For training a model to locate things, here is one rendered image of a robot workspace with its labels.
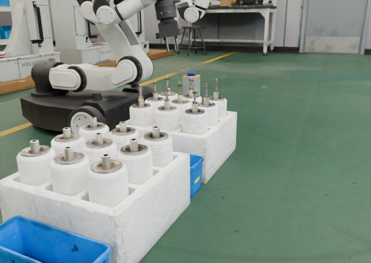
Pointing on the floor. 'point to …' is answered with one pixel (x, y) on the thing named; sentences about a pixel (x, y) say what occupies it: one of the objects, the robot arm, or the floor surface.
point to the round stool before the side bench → (194, 39)
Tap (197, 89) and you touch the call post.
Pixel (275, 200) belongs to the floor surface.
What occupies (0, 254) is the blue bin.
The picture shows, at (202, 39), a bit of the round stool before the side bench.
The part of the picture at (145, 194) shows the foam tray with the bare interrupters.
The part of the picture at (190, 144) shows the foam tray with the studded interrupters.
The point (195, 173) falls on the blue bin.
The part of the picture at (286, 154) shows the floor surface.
